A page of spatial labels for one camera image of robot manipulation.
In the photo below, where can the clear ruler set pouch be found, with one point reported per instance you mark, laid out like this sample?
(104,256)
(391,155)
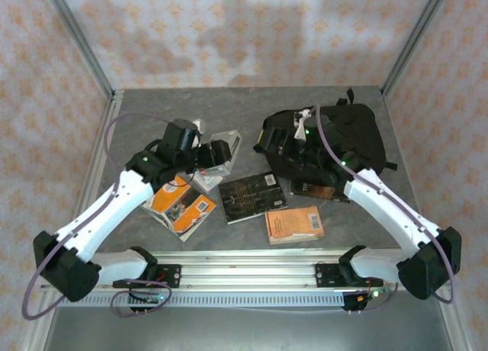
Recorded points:
(207,181)

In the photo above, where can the grey CD case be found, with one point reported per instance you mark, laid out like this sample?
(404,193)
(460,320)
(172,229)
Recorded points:
(235,152)

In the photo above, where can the dark Three Days book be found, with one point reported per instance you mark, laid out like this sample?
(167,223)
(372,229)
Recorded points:
(316,192)

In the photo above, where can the orange magazine book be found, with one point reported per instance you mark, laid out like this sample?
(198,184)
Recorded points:
(183,210)

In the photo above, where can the black paperback book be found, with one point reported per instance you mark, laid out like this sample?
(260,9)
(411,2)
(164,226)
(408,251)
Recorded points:
(248,198)

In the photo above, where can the tan orange paperback book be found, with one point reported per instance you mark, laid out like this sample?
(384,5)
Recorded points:
(293,225)

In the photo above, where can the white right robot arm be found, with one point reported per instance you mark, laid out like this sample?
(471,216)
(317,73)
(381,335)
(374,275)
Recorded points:
(389,210)

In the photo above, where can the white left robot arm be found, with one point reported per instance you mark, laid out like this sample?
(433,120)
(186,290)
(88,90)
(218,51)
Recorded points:
(99,213)

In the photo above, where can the small green circuit board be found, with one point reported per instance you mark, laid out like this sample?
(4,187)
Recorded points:
(375,294)
(152,298)

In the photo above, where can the grey metal panel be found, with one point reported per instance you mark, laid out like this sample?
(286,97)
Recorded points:
(228,332)

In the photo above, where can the aluminium side rail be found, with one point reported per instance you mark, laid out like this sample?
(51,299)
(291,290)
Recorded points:
(407,168)
(97,168)

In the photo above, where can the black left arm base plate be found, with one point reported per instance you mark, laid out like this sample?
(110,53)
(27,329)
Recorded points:
(171,276)

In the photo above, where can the aluminium frame post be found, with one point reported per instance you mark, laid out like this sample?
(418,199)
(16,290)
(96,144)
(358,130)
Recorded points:
(457,328)
(36,328)
(76,34)
(417,34)

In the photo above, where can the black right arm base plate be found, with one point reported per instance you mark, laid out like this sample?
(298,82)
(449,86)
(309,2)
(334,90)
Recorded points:
(326,274)

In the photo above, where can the aluminium front rail beam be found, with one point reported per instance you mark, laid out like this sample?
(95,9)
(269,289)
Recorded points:
(248,271)

